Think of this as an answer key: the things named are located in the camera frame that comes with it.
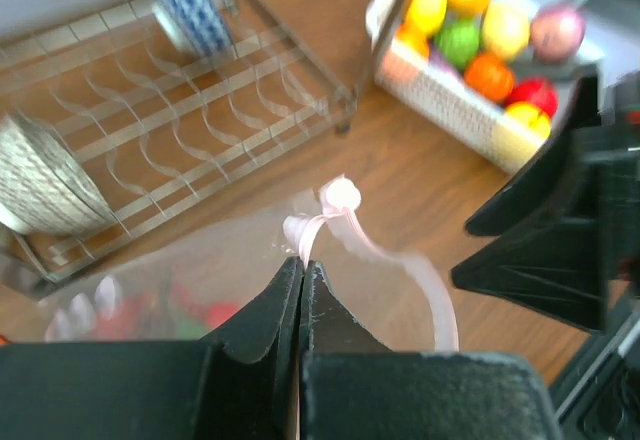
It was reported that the red apple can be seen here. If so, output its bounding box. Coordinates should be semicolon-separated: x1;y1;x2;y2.
504;78;559;118

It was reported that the orange mini pumpkin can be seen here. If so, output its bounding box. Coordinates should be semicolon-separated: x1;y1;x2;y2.
464;53;516;104

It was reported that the blue patterned bowl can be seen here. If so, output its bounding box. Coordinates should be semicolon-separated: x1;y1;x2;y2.
154;0;233;57

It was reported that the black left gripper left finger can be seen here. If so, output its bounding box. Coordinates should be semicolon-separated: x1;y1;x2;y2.
1;257;303;439

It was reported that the purple eggplant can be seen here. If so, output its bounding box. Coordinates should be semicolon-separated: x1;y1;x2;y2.
429;48;459;78

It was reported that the green custard apple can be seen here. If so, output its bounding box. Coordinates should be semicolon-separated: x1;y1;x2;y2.
434;19;480;70

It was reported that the orange fruit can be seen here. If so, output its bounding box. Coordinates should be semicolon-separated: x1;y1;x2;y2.
395;24;430;60

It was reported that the steel dish rack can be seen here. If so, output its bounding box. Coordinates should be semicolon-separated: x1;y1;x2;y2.
1;0;357;286

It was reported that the grey patterned bowl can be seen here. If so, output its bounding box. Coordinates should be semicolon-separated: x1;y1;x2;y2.
1;114;114;236

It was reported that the clear polka dot zip bag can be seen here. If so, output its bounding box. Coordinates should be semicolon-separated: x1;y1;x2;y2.
40;176;459;351

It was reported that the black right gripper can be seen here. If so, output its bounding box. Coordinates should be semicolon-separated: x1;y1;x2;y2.
451;72;639;439

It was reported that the red onion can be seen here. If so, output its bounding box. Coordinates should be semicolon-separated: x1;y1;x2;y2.
530;4;586;63

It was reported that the white plastic fruit basket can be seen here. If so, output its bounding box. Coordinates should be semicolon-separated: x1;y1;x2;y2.
364;0;606;175

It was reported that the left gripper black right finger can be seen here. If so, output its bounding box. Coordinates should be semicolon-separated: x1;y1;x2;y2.
299;262;563;439

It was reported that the lychee bunch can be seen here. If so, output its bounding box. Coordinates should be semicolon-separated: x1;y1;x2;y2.
91;282;240;340

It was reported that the pale yellow fruit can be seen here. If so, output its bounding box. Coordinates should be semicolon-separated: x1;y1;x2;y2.
481;1;530;62

